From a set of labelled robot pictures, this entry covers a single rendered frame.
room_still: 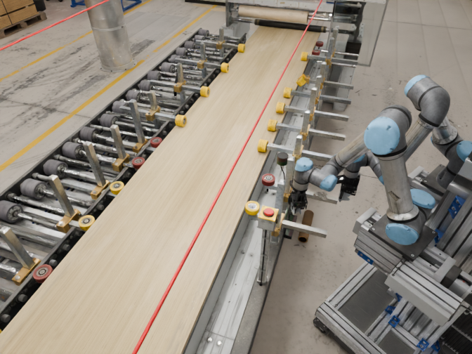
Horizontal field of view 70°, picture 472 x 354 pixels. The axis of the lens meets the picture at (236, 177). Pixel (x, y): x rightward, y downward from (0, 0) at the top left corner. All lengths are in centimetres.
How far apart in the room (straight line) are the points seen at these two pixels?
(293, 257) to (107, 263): 153
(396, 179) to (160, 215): 116
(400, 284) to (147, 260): 114
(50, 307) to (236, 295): 86
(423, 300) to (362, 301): 83
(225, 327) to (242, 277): 29
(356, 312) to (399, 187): 120
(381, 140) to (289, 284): 163
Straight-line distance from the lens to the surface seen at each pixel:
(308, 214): 299
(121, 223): 188
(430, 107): 167
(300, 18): 421
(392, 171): 135
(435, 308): 168
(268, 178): 203
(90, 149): 205
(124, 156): 234
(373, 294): 251
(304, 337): 250
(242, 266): 197
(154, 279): 164
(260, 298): 178
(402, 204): 143
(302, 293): 263
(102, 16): 545
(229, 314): 183
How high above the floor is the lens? 227
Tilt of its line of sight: 42 degrees down
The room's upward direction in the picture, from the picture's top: straight up
